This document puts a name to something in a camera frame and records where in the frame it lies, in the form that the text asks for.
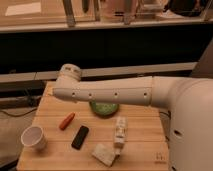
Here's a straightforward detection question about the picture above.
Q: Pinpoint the white plastic bottle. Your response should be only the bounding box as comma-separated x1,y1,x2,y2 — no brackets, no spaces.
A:
114,117,127,156

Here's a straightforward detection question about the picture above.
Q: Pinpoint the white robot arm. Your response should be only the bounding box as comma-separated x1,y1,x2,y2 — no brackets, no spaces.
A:
53,64,213,171

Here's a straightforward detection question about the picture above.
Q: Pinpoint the black floor cable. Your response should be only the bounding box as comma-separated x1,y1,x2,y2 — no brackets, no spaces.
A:
0,106,38,118

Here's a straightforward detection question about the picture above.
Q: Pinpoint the green bowl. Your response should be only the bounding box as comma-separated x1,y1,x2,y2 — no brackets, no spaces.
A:
90,102,119,117

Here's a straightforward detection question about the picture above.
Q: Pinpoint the white folded cloth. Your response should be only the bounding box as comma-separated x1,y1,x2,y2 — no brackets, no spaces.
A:
92,144,115,167

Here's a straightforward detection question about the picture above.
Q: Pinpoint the black rectangular block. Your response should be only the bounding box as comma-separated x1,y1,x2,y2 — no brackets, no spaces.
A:
71,126,89,150

